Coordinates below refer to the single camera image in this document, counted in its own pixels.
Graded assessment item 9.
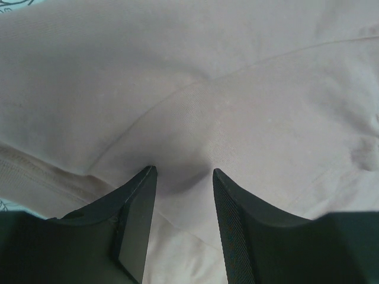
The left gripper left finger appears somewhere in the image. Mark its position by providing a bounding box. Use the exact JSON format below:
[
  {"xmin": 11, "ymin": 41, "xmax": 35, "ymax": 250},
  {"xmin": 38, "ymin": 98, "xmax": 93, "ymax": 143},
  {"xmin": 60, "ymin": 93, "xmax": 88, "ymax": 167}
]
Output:
[{"xmin": 1, "ymin": 166, "xmax": 157, "ymax": 283}]

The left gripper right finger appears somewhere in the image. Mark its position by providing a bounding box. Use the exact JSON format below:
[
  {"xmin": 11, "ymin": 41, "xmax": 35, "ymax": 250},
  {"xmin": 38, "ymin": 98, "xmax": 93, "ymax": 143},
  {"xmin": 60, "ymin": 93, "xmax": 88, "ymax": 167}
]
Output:
[{"xmin": 213, "ymin": 169, "xmax": 378, "ymax": 283}]

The pink mario t shirt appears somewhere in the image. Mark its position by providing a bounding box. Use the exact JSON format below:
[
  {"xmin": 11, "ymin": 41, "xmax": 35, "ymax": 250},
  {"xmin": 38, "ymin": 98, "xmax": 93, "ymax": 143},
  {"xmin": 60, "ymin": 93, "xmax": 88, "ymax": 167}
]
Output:
[{"xmin": 1, "ymin": 1, "xmax": 378, "ymax": 283}]

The floral table mat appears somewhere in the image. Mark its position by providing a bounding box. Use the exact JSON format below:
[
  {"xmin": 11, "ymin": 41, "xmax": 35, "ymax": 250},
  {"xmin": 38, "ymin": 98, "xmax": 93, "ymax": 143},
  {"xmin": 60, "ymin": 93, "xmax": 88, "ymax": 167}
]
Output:
[{"xmin": 0, "ymin": 0, "xmax": 48, "ymax": 214}]

